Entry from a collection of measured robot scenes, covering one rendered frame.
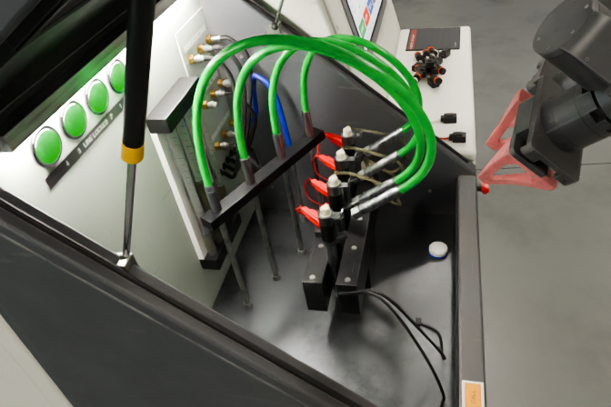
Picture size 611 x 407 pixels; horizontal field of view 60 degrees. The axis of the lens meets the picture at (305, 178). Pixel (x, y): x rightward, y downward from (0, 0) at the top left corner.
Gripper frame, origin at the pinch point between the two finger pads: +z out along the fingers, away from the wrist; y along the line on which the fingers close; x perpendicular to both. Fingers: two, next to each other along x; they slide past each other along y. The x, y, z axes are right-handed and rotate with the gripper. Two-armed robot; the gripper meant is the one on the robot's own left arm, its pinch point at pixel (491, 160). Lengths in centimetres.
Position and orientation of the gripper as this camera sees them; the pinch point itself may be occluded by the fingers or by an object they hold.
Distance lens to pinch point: 63.0
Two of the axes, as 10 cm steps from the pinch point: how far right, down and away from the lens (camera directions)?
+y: -3.6, 7.7, -5.2
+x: 8.1, 5.3, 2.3
